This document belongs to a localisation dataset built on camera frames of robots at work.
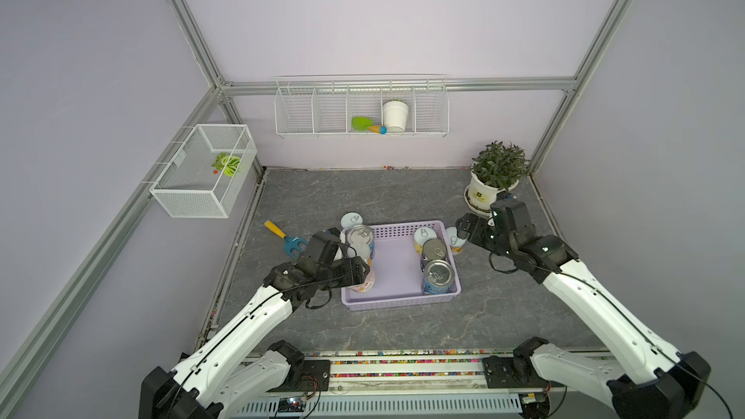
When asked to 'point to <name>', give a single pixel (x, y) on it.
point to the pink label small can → (367, 285)
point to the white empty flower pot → (395, 115)
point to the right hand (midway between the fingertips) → (467, 225)
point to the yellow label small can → (422, 236)
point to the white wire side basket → (204, 177)
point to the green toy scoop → (361, 123)
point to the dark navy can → (433, 249)
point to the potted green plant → (498, 168)
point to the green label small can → (351, 219)
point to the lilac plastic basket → (399, 278)
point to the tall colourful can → (365, 248)
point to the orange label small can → (456, 243)
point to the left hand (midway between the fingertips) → (358, 273)
